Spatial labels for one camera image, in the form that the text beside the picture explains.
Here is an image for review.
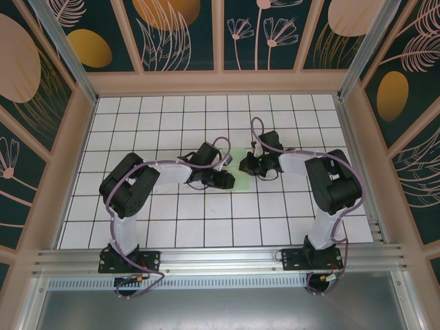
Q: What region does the aluminium mounting rail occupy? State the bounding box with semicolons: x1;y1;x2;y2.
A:
32;243;412;278

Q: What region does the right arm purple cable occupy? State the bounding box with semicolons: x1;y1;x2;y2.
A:
250;116;366;297

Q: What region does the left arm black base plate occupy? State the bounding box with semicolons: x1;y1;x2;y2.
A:
98;250;162;274

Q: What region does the slotted grey cable duct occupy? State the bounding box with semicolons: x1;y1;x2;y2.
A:
47;274;312;292

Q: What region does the grey metal sheet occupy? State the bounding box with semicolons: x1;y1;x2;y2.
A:
32;287;426;330

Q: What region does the green square paper sheet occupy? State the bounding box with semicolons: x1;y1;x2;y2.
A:
226;146;254;192

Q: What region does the aluminium frame post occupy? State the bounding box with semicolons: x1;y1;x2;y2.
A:
336;0;413;102
27;0;100;106

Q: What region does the aluminium side rail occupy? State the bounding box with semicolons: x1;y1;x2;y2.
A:
333;96;388;245

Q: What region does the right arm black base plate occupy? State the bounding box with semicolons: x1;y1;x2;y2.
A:
280;247;344;272

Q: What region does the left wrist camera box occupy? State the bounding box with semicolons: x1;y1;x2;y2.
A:
218;153;234;172

